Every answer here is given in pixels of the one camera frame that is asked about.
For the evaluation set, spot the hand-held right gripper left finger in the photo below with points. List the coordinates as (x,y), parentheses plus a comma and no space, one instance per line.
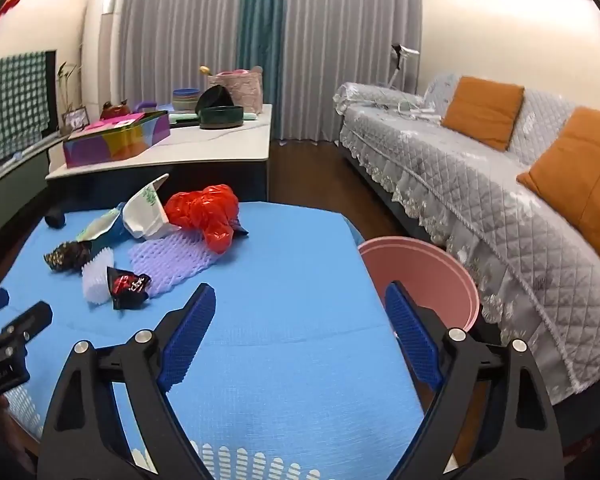
(190,330)

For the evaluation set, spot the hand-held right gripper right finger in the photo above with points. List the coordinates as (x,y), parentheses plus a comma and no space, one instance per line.
(412,340)

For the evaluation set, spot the pink plastic bin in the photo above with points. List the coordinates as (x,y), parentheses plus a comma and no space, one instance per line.
(420,280)

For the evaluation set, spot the white paper cup wrapper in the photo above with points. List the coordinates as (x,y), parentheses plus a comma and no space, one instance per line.
(145,210)

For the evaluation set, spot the dark patterned wrapper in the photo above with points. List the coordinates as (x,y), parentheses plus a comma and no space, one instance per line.
(65,255)

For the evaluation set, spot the purple foam fruit net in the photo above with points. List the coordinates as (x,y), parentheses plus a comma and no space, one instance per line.
(175,257)

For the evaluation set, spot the black red snack wrapper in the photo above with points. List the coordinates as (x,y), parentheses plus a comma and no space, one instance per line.
(127,287)

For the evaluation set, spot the white foam fruit net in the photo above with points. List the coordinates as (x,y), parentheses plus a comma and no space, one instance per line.
(97,275)

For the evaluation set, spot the blue foam mat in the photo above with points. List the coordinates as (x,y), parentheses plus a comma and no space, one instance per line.
(280,285)

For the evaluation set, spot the small black object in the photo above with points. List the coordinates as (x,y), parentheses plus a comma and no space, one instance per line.
(55,220)

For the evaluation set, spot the red plastic bag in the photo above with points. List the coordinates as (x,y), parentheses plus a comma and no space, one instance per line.
(205,215)

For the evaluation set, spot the blue foil snack packet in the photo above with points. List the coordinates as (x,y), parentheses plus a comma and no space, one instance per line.
(102,225)

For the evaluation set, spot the television cabinet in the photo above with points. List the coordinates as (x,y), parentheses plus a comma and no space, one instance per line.
(15,180)

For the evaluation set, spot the grey quilted sofa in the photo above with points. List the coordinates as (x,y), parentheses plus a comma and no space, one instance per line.
(455,160)

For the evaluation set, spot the white top coffee table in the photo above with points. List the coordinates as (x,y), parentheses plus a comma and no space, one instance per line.
(220,140)

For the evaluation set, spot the colourful rectangular box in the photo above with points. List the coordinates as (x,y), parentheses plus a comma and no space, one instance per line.
(115,142)

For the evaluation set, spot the green checked cloth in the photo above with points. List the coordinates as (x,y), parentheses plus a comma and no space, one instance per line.
(10,105)

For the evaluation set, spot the pink paper sheet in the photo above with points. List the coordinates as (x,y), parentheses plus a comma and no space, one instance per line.
(110,124)

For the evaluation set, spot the light green tray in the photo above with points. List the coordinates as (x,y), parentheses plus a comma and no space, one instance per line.
(182,118)

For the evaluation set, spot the dark green pot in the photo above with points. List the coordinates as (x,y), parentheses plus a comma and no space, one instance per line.
(221,116)

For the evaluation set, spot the black television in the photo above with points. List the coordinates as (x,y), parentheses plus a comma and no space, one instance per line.
(53,90)

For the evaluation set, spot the brown teapot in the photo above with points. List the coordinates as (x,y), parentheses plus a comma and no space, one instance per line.
(114,109)

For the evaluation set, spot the purple plastic item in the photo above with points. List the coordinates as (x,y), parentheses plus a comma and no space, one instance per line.
(146,106)

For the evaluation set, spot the bamboo plant in vase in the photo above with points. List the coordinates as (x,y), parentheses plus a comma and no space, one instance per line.
(66,85)

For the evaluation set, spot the stack of coloured bowls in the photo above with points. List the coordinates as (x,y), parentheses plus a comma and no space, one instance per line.
(186,100)

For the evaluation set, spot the black bowl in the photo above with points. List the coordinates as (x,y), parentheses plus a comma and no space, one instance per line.
(215,96)

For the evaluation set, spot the orange cushion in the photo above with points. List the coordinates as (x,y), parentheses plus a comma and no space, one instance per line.
(580,170)
(482,110)

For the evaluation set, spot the pink woven basket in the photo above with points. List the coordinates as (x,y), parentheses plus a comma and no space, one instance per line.
(242,90)

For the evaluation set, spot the yellow item in basket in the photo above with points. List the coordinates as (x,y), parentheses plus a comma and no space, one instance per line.
(205,70)

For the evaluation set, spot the white standing air conditioner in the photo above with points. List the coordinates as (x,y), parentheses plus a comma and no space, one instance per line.
(102,45)

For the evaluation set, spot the white desk lamp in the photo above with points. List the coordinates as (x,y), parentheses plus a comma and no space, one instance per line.
(399,52)

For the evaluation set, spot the teal curtain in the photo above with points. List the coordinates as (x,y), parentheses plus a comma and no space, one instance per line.
(260,50)

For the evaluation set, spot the grey curtain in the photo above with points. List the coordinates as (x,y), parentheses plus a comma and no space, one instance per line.
(330,50)

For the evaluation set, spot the small photo frame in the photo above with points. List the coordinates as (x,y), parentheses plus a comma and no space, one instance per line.
(75,120)

